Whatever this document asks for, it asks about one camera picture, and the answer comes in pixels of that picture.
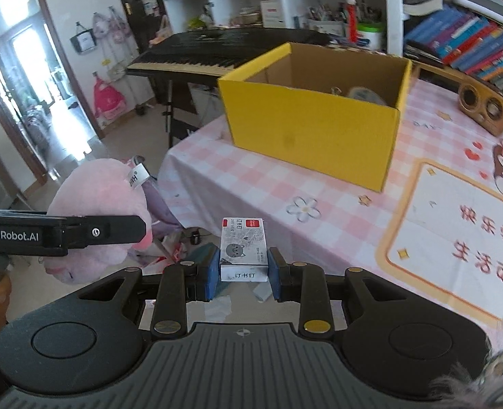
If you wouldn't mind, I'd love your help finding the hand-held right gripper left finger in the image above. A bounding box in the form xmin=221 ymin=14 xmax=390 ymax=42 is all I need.
xmin=66 ymin=245 xmax=222 ymax=339

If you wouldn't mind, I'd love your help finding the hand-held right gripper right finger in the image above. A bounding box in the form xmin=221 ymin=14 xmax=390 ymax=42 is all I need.
xmin=267 ymin=247 xmax=431 ymax=337

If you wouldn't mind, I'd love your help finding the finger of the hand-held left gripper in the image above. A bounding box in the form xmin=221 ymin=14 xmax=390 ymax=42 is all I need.
xmin=65 ymin=215 xmax=147 ymax=251

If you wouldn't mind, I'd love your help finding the small white staple box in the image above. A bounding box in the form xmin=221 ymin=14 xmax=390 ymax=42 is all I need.
xmin=219 ymin=217 xmax=271 ymax=283

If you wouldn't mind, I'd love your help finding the pink plush toy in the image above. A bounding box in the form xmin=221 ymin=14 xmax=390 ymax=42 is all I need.
xmin=42 ymin=157 xmax=156 ymax=285

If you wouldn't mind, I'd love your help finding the yellow cardboard box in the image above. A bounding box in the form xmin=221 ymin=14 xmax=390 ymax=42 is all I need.
xmin=217 ymin=42 xmax=413 ymax=192

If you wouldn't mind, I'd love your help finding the yellow tape roll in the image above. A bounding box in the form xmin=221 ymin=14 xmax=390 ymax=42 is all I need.
xmin=347 ymin=86 xmax=389 ymax=106

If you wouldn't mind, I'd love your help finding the pink checkered tablecloth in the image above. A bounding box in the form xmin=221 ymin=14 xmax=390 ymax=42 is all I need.
xmin=158 ymin=66 xmax=503 ymax=333

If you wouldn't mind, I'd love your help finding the pink backpack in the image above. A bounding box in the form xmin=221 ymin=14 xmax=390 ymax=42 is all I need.
xmin=93 ymin=72 xmax=126 ymax=128

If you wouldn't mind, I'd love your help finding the black keyboard stand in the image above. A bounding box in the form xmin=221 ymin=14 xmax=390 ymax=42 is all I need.
xmin=162 ymin=77 xmax=201 ymax=150

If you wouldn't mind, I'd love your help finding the white tote bag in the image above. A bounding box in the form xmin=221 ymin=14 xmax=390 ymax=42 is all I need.
xmin=70 ymin=21 xmax=96 ymax=54

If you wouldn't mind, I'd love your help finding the black electronic keyboard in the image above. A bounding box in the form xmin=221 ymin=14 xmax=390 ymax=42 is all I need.
xmin=125 ymin=29 xmax=333 ymax=79

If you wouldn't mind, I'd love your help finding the dark wooden door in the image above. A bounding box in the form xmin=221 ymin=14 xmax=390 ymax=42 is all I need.
xmin=110 ymin=0 xmax=171 ymax=52

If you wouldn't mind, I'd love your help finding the white cube shelf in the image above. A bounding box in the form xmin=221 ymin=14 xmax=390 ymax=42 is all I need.
xmin=162 ymin=0 xmax=388 ymax=39

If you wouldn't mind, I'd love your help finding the white jar with green lid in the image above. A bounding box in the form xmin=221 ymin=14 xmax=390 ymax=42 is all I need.
xmin=357 ymin=23 xmax=384 ymax=51

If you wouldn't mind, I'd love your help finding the clear holder with pens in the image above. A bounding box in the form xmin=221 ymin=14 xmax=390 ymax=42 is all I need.
xmin=307 ymin=4 xmax=346 ymax=35

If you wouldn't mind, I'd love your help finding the red tassel ornament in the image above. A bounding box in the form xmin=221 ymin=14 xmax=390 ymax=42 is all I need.
xmin=346 ymin=0 xmax=358 ymax=39

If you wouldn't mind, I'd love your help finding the brown retro radio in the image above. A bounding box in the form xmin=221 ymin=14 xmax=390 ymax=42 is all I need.
xmin=458 ymin=83 xmax=503 ymax=137

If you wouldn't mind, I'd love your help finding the long row of colourful books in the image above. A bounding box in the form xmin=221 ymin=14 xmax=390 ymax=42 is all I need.
xmin=405 ymin=4 xmax=503 ymax=103

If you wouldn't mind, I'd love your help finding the white lying book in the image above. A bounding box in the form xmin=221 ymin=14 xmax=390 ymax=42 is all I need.
xmin=402 ymin=0 xmax=445 ymax=15

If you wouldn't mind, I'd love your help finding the white lamp bar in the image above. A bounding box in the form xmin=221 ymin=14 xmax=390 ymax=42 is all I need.
xmin=452 ymin=0 xmax=503 ymax=30

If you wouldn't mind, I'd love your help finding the grey fluffy keychain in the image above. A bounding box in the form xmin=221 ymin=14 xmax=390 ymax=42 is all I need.
xmin=430 ymin=319 xmax=503 ymax=409

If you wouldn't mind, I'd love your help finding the white bookshelf frame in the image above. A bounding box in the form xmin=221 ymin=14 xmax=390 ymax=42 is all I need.
xmin=383 ymin=0 xmax=503 ymax=56

